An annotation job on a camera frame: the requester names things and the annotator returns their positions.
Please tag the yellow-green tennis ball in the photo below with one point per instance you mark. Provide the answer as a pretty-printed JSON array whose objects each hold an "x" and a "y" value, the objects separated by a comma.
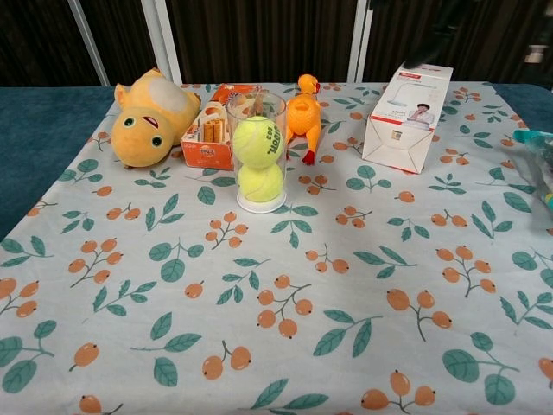
[
  {"x": 257, "y": 140},
  {"x": 259, "y": 183}
]

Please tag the clear plastic tube container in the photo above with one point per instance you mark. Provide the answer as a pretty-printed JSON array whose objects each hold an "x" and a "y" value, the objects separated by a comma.
[{"x": 257, "y": 106}]

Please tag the clear plastic bag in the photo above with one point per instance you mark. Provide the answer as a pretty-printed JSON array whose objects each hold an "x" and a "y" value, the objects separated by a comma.
[{"x": 540, "y": 164}]

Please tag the white frame post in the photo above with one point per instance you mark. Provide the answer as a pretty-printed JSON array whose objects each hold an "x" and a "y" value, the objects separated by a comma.
[
  {"x": 360, "y": 39},
  {"x": 166, "y": 39},
  {"x": 88, "y": 39}
]

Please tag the orange rubber chicken toy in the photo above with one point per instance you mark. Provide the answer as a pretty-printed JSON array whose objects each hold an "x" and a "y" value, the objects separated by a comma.
[{"x": 302, "y": 116}]

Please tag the teal table cover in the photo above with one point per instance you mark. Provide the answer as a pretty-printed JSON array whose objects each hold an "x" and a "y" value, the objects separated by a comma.
[{"x": 34, "y": 129}]

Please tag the white desk lamp box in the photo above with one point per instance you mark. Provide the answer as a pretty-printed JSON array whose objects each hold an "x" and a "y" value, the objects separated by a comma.
[{"x": 406, "y": 129}]

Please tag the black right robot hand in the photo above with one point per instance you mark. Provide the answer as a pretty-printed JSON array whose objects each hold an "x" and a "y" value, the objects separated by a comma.
[{"x": 425, "y": 43}]

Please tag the orange snack box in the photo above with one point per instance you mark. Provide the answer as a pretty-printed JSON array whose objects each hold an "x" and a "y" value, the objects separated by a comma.
[{"x": 205, "y": 149}]

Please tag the floral leaf berry tablecloth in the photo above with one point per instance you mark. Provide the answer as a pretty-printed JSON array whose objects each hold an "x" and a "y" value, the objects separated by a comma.
[{"x": 276, "y": 346}]

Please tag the yellow plush toy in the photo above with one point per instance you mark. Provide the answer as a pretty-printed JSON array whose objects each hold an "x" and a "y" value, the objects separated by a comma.
[{"x": 142, "y": 125}]

